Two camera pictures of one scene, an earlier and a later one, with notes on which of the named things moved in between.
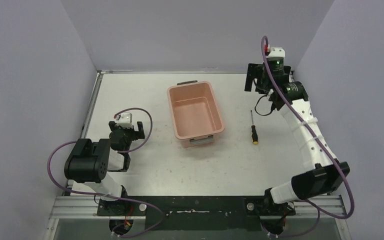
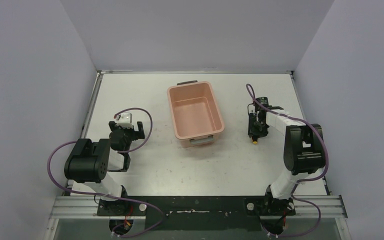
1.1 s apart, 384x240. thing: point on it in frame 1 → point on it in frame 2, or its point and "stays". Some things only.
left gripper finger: [112, 125] stays
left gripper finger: [141, 133] stays
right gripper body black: [264, 83] → [258, 126]
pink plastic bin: [195, 114] stays
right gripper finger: [254, 71] → [252, 125]
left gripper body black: [125, 131] stays
